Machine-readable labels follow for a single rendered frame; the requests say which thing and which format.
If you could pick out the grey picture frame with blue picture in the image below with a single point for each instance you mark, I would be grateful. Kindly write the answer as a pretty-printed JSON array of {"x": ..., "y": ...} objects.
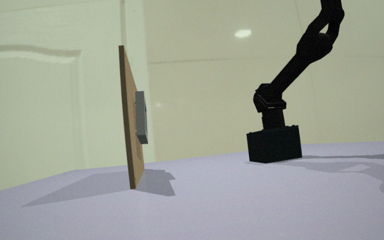
[{"x": 141, "y": 117}]

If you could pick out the brown wooden board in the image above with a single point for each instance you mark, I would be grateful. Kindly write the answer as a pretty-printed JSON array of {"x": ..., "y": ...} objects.
[{"x": 134, "y": 151}]

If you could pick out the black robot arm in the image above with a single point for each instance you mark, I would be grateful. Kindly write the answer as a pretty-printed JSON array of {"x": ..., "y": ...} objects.
[{"x": 312, "y": 46}]

